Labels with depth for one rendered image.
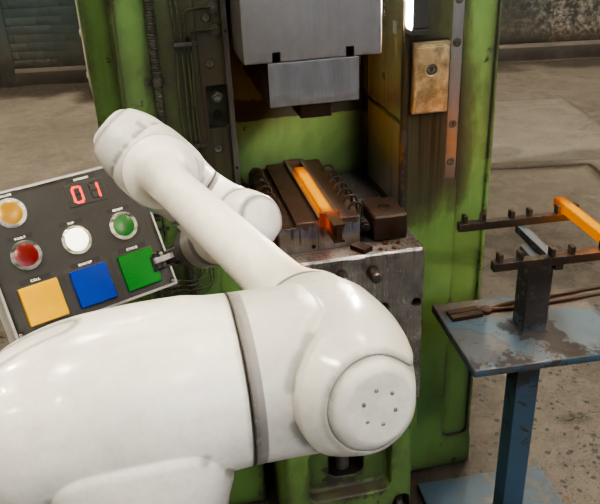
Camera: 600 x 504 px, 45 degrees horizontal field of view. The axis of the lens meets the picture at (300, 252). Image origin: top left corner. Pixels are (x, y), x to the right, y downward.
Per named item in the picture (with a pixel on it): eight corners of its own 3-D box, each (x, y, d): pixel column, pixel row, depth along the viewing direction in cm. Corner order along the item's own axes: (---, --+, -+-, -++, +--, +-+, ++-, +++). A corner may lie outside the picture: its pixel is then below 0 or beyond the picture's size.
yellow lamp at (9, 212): (24, 225, 137) (20, 204, 135) (-1, 228, 136) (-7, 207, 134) (26, 218, 140) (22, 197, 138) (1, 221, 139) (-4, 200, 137)
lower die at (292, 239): (360, 244, 175) (359, 212, 171) (278, 255, 172) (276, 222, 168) (319, 183, 212) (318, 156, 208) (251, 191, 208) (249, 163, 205)
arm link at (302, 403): (365, 246, 64) (213, 269, 61) (454, 302, 47) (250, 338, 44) (375, 382, 67) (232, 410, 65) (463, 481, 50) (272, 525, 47)
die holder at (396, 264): (419, 397, 192) (425, 247, 172) (279, 422, 186) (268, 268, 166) (359, 295, 241) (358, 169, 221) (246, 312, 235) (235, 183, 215)
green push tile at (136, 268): (163, 280, 150) (150, 246, 149) (130, 291, 146) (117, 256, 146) (160, 281, 151) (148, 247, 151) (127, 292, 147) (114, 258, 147)
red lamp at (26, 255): (40, 267, 137) (35, 246, 135) (15, 270, 137) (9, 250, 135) (42, 260, 140) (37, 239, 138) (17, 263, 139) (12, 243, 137)
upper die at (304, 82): (359, 99, 159) (359, 55, 155) (270, 108, 156) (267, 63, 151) (315, 61, 196) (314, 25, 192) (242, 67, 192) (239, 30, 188)
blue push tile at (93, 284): (118, 296, 145) (105, 260, 144) (82, 309, 140) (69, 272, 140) (116, 297, 146) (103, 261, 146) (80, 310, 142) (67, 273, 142)
